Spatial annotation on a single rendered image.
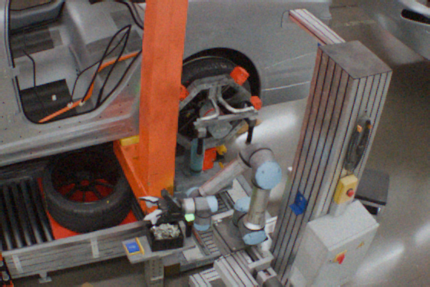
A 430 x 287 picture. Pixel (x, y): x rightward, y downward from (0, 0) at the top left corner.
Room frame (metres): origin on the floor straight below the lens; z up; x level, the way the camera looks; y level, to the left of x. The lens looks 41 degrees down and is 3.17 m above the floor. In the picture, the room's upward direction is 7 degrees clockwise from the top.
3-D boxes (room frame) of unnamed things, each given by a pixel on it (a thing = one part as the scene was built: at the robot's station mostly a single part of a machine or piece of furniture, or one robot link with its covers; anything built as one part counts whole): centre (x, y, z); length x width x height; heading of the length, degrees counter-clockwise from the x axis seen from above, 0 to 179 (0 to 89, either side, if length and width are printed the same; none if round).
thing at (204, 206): (1.85, 0.01, 1.21); 0.11 x 0.08 x 0.09; 109
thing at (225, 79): (2.99, 0.06, 0.85); 0.54 x 0.07 x 0.54; 120
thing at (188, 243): (2.19, 0.27, 0.44); 0.43 x 0.17 x 0.03; 120
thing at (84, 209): (2.62, 0.83, 0.39); 0.66 x 0.66 x 0.24
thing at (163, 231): (2.21, 0.23, 0.51); 0.20 x 0.14 x 0.13; 112
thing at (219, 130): (2.93, 0.02, 0.85); 0.21 x 0.14 x 0.14; 30
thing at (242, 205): (2.06, -0.20, 0.98); 0.13 x 0.12 x 0.14; 19
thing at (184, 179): (3.14, 0.14, 0.32); 0.40 x 0.30 x 0.28; 120
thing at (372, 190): (3.08, -1.19, 0.17); 0.43 x 0.36 x 0.34; 78
